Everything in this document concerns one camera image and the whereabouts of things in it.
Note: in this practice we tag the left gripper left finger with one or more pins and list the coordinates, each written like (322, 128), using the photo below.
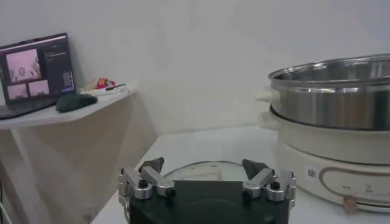
(152, 179)

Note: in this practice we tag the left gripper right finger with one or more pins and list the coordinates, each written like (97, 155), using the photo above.
(262, 179)

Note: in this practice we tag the round glass pot lid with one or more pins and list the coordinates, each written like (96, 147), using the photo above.
(201, 170)

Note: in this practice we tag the perforated steel steamer basket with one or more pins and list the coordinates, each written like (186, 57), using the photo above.
(329, 103)

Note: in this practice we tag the cream electric pot base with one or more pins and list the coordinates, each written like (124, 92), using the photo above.
(304, 146)

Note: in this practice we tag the black and white device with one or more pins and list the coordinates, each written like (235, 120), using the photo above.
(115, 88)

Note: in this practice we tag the red snack packet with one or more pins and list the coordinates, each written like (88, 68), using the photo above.
(103, 82)

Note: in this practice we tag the black computer mouse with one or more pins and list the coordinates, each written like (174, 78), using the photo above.
(74, 102)

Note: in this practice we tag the yellow snack packet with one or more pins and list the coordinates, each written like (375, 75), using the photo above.
(92, 84)

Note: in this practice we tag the white laptop side table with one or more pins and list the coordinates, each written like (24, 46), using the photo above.
(45, 117)

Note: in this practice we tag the black laptop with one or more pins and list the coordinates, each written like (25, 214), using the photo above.
(36, 70)

